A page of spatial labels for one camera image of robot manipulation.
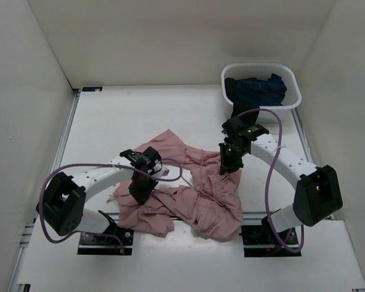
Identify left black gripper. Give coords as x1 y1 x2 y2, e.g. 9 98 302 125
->
128 172 158 205

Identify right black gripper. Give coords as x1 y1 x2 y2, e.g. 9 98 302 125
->
218 142 246 176

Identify pink trousers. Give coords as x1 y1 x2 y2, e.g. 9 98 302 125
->
113 130 243 240

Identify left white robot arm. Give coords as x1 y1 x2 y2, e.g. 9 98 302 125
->
36 147 169 243

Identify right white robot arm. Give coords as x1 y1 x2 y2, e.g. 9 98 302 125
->
219 116 343 243

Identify black trousers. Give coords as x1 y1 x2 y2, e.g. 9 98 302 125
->
224 78 259 126

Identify blue trousers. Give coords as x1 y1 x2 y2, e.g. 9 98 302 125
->
237 74 287 106

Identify white plastic basket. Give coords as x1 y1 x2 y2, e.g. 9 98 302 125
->
221 63 302 118

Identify blue corner label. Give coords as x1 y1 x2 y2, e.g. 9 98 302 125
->
82 86 103 92

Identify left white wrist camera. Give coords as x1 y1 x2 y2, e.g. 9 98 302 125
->
152 163 170 179

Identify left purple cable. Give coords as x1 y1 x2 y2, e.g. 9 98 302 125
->
39 159 185 253

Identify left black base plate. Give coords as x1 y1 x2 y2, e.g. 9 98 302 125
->
77 228 134 256

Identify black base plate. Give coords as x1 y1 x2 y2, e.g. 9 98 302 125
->
77 228 134 256
239 224 301 258

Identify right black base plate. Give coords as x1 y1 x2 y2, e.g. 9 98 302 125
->
239 224 301 258

